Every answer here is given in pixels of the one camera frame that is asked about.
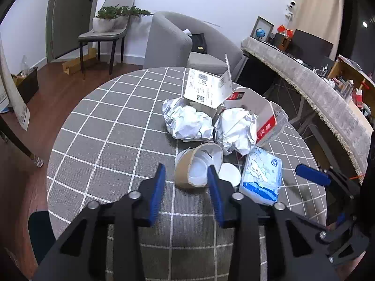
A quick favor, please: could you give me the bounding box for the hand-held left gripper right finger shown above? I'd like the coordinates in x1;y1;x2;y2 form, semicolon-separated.
206;165;349;281

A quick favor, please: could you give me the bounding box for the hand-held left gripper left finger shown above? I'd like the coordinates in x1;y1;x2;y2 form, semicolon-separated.
32;163;167;281

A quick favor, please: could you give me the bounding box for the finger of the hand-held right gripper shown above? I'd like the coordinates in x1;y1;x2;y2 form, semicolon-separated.
295;164;362;202
318;214;370;267

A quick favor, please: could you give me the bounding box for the crushed brown paper cup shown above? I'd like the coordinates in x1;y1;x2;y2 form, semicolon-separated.
174;143;225;189

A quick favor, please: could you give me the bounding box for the blue white tissue packet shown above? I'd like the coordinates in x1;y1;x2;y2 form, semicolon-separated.
239;146;282;206

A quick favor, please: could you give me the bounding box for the white paper ball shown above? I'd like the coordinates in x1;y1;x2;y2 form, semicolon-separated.
162;97;214;140
214;107;258;156

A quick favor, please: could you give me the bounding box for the dark teal trash bin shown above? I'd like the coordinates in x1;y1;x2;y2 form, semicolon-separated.
28;211;56;265

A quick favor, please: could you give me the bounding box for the white round lid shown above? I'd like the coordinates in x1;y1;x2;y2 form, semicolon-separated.
218;162;241;188

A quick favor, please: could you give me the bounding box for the grey chequered tablecloth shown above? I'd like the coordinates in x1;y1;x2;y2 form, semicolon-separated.
46;67;328;281

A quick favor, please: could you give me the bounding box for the white red carton box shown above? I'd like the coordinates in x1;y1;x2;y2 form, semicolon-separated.
224;87;289;148

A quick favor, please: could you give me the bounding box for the long table with grey cloth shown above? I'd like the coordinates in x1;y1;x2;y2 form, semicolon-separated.
241;37;372;176

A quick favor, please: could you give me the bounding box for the glass jar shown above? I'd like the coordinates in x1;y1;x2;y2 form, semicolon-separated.
340;79;352;100

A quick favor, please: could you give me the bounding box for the white printed cardboard box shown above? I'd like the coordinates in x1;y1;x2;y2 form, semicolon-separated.
184;54;233;116

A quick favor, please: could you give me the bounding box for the open cardboard box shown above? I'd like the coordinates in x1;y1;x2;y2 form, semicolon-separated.
326;55;375;94

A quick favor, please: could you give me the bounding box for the black monitor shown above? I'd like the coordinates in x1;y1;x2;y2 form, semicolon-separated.
289;29;334;65

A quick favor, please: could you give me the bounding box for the brown wooden box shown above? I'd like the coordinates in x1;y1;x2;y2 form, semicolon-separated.
274;32;293;51

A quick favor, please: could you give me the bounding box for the dark wooden table leg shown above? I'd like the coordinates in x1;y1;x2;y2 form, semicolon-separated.
0;114;44;167

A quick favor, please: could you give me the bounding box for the black handbag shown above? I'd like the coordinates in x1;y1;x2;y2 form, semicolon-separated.
187;33;208;55

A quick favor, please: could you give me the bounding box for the grey armchair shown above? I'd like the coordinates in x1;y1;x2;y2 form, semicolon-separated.
143;11;244;78

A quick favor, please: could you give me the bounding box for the flat cardboard box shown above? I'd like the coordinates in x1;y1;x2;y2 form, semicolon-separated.
62;48;97;75

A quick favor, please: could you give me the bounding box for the grey chair with black legs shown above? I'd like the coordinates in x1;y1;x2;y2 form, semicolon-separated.
78;0;135;80

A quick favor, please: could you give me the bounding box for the black storage bin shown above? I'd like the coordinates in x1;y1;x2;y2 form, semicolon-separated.
12;67;39;104

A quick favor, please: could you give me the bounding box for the table with beige tablecloth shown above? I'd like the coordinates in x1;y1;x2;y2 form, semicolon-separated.
0;32;30;131

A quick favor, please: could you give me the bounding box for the beige curtain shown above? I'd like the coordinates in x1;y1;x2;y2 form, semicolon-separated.
290;0;346;62

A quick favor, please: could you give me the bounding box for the potted plant in white pot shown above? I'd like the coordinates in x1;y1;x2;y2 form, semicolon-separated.
114;5;153;28
93;6;118;33

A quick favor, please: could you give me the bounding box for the clear plastic bottle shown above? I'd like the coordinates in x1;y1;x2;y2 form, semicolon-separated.
19;55;31;75

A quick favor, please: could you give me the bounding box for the grey door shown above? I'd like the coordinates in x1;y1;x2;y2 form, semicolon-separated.
45;0;104;63

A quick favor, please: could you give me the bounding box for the picture frame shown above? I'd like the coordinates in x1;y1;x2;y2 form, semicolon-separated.
250;16;274;43

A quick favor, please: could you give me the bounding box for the white security camera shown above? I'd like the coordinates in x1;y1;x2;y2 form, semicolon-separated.
285;0;297;21

